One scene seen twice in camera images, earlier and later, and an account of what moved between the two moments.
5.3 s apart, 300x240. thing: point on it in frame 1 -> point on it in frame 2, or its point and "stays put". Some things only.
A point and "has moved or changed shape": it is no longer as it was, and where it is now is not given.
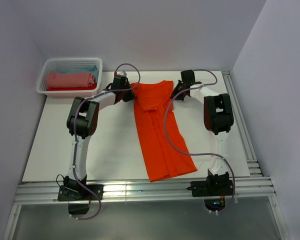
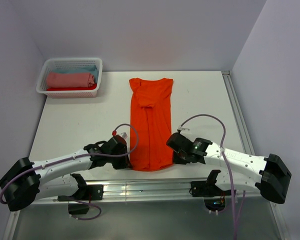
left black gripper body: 127,95 -> 119,162
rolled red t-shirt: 93,87 stays put
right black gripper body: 179,88 -> 179,157
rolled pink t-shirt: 60,79 stays put
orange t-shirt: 162,161 has moved or changed shape
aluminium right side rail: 253,165 stays put
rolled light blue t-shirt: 92,70 stays put
